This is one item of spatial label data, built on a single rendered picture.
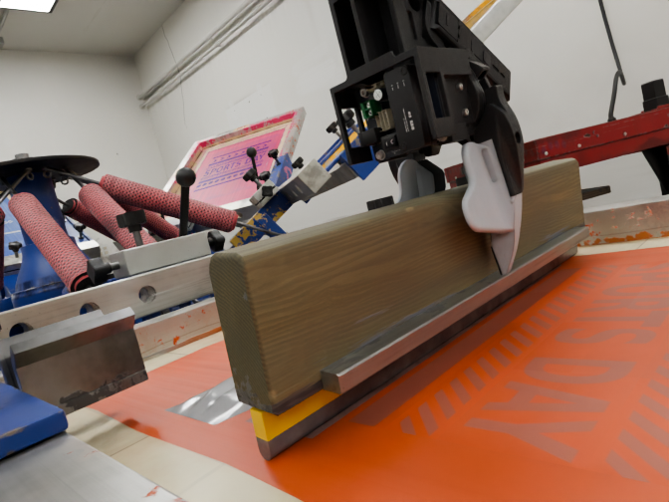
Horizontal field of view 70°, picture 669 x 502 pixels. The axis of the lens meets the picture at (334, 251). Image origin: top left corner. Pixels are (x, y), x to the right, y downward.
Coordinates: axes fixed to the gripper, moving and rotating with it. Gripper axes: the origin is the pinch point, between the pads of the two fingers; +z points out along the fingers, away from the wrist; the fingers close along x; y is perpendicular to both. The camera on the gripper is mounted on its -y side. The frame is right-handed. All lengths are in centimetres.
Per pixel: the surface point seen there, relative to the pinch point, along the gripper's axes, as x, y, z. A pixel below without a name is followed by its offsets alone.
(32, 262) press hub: -100, 5, -9
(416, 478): 6.6, 19.1, 4.0
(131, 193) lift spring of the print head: -85, -14, -18
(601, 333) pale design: 8.7, 3.3, 4.5
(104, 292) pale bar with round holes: -40.3, 12.5, -2.9
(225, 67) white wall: -292, -205, -122
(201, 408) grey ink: -11.0, 18.5, 4.1
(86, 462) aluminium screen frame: -1.8, 27.4, 0.2
